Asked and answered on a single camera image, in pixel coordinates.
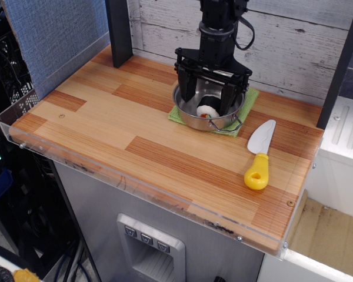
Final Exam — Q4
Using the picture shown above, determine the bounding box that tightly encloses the blue fabric panel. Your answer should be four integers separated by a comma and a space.
1, 0, 109, 99

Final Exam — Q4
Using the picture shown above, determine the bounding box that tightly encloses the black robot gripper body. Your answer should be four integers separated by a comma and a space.
175, 31, 252, 91

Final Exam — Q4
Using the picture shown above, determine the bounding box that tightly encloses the yellow black object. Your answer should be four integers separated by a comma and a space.
0, 266, 41, 282

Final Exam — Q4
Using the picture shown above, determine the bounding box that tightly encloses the silver dispenser panel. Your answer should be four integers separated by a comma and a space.
116, 213, 187, 281

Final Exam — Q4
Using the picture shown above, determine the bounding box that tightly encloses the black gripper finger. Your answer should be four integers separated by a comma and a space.
177, 66, 197, 102
219, 82, 242, 115

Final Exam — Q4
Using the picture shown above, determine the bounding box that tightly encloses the yellow handled toy knife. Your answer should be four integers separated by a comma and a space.
244, 119, 277, 190

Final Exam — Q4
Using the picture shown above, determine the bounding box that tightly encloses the black vertical post left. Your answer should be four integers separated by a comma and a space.
105, 0, 133, 68

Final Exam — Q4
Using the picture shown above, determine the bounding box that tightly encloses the green cloth mat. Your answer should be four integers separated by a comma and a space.
168, 86, 259, 137

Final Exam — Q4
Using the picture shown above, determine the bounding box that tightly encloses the clear acrylic table guard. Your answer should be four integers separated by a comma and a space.
0, 88, 324, 261

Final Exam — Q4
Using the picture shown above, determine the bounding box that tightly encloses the black vertical post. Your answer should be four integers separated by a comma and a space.
316, 19, 353, 129
105, 0, 133, 68

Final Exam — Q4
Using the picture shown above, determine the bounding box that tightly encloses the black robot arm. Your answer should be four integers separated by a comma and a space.
175, 1, 254, 115

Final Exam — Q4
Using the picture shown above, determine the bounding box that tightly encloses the plush sushi roll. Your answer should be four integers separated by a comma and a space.
197, 95, 221, 118

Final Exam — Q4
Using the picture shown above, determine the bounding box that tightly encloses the black vertical post right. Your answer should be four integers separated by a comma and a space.
316, 19, 353, 129

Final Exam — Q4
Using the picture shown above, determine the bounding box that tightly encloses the stainless steel pot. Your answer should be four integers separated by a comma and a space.
172, 78, 246, 133

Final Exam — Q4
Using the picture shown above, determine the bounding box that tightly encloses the silver toy fridge cabinet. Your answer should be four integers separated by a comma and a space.
56, 164, 264, 281

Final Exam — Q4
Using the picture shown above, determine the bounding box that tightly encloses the black cable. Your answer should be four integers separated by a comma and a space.
232, 16, 255, 51

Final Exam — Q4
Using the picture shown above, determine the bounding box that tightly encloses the white side cabinet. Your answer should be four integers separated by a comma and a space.
258, 97, 353, 281

